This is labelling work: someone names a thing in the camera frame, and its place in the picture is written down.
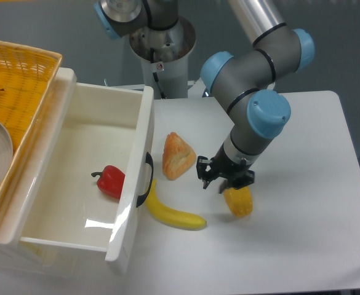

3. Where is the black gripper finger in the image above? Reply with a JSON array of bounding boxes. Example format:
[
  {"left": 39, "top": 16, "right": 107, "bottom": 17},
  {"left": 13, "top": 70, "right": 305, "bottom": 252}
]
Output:
[
  {"left": 196, "top": 155, "right": 217, "bottom": 189},
  {"left": 219, "top": 170, "right": 255, "bottom": 194}
]

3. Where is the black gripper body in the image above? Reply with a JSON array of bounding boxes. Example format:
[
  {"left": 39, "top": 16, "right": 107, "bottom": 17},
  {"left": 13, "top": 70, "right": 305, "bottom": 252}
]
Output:
[{"left": 213, "top": 147, "right": 249, "bottom": 178}]

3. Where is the white top drawer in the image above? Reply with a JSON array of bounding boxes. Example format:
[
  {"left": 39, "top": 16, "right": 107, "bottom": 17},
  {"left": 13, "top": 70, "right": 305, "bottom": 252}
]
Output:
[{"left": 20, "top": 83, "right": 154, "bottom": 269}]

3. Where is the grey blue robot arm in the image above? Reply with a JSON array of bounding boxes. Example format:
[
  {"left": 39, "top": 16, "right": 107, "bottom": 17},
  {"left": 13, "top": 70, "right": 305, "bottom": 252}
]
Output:
[{"left": 94, "top": 1, "right": 315, "bottom": 191}]

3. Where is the white drawer cabinet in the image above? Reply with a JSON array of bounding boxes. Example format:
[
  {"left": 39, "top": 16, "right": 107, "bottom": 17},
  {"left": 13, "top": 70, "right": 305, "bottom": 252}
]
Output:
[{"left": 0, "top": 69, "right": 127, "bottom": 276}]

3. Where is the yellow bell pepper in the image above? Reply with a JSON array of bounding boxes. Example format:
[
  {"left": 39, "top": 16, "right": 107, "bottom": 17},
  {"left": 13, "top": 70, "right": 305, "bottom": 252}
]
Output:
[{"left": 223, "top": 186, "right": 254, "bottom": 218}]

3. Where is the orange croissant pastry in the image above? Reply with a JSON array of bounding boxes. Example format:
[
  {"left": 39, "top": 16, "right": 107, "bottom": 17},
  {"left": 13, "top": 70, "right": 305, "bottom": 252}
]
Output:
[{"left": 162, "top": 132, "right": 196, "bottom": 181}]

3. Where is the yellow banana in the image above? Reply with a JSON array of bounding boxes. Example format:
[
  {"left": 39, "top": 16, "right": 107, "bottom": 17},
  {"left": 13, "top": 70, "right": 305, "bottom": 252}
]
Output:
[{"left": 145, "top": 179, "right": 207, "bottom": 230}]

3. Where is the red bell pepper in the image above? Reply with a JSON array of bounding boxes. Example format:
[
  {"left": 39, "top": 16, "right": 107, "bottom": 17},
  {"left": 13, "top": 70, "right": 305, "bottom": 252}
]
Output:
[{"left": 91, "top": 165, "right": 125, "bottom": 200}]

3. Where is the yellow woven basket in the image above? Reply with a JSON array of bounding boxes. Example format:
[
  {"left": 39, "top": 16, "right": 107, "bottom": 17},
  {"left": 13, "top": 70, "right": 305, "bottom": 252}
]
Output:
[{"left": 0, "top": 41, "right": 62, "bottom": 206}]

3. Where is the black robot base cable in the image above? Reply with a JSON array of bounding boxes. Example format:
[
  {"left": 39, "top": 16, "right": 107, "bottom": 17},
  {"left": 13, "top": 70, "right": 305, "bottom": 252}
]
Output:
[{"left": 150, "top": 48, "right": 168, "bottom": 100}]

